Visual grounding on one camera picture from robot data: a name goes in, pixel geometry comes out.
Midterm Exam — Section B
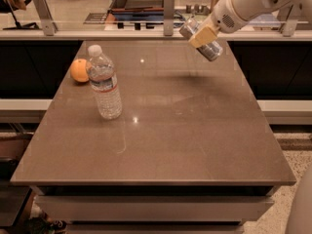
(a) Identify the clear plastic water bottle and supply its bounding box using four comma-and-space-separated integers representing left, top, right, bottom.
86, 45, 122, 120

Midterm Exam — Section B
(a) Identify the middle metal glass bracket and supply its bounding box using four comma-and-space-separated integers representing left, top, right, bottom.
163, 0, 175, 36

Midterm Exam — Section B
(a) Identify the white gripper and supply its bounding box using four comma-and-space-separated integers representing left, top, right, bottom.
188, 0, 249, 48

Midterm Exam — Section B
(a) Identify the metal glass bracket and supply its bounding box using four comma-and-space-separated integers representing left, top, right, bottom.
32, 0, 58, 36
163, 0, 175, 36
277, 4, 302, 37

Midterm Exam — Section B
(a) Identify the left metal glass bracket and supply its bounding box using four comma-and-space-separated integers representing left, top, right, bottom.
32, 0, 58, 36

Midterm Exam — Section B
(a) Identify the white table drawer base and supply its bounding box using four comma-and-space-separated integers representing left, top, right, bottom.
35, 195, 274, 234

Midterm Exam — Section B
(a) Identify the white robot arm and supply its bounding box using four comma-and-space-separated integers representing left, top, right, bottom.
189, 0, 312, 234

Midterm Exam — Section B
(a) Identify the orange fruit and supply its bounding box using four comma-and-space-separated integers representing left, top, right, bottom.
69, 58, 89, 83

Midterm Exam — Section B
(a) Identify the silver redbull can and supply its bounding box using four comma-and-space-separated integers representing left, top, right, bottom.
179, 18, 223, 61

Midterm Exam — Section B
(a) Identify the right metal glass bracket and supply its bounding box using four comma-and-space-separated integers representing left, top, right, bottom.
277, 4, 302, 37

